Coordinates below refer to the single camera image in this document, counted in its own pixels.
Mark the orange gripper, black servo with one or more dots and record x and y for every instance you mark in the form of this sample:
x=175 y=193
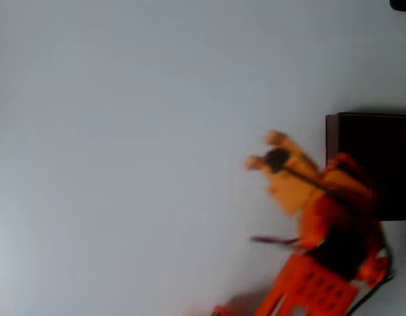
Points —
x=290 y=184

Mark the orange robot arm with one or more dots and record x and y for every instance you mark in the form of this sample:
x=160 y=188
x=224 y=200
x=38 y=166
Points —
x=315 y=283

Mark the dark red box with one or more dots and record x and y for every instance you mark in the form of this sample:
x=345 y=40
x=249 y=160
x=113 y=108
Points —
x=391 y=138

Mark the light orange camera mount bracket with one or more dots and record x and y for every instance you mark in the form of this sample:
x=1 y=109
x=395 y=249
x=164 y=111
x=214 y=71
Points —
x=292 y=194

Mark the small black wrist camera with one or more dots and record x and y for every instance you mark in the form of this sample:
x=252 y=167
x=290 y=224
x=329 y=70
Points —
x=277 y=158

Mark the black object at frame corner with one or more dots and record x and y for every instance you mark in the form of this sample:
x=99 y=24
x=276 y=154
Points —
x=404 y=5

